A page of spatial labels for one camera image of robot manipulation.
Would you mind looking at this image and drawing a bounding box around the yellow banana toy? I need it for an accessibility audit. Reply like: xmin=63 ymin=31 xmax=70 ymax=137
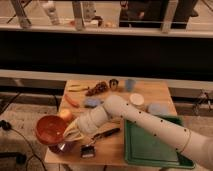
xmin=68 ymin=85 xmax=89 ymax=92

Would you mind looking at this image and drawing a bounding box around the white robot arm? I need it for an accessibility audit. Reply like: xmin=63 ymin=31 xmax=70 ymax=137
xmin=63 ymin=95 xmax=213 ymax=171

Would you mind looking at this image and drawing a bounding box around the purple bowl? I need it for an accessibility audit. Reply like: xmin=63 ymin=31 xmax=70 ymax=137
xmin=49 ymin=142 xmax=75 ymax=154

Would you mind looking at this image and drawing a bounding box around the green plastic tray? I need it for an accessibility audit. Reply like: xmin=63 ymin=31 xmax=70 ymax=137
xmin=124 ymin=120 xmax=195 ymax=169

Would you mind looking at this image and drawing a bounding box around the blue sponge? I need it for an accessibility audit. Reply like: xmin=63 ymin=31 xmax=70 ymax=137
xmin=84 ymin=98 xmax=102 ymax=108

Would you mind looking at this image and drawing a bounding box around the blue plastic cup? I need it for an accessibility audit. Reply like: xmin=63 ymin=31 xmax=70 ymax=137
xmin=125 ymin=79 xmax=136 ymax=92

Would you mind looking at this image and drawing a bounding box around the black power cable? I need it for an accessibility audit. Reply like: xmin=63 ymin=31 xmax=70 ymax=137
xmin=0 ymin=119 xmax=49 ymax=171

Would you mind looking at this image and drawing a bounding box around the red-orange bowl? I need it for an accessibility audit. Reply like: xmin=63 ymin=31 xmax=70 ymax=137
xmin=35 ymin=115 xmax=67 ymax=146

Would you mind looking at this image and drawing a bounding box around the cloth-covered white gripper body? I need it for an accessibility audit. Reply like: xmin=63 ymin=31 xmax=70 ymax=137
xmin=77 ymin=106 xmax=109 ymax=134

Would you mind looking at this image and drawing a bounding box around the white round lid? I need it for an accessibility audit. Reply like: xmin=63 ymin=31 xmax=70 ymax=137
xmin=129 ymin=93 xmax=144 ymax=106

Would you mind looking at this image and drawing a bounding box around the cream soft gripper finger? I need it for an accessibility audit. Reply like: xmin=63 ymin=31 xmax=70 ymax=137
xmin=63 ymin=120 xmax=84 ymax=141

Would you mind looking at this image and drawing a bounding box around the black-handled spatula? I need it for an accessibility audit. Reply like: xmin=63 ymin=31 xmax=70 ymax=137
xmin=81 ymin=128 xmax=120 ymax=158

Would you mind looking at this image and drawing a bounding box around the orange carrot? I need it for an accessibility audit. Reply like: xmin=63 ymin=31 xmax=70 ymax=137
xmin=64 ymin=94 xmax=80 ymax=108

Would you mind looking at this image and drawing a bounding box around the red-yellow apple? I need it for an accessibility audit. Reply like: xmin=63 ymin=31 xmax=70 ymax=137
xmin=59 ymin=109 xmax=73 ymax=122

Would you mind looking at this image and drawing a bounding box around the light blue lid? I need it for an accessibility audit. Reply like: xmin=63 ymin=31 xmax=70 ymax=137
xmin=147 ymin=103 xmax=169 ymax=115

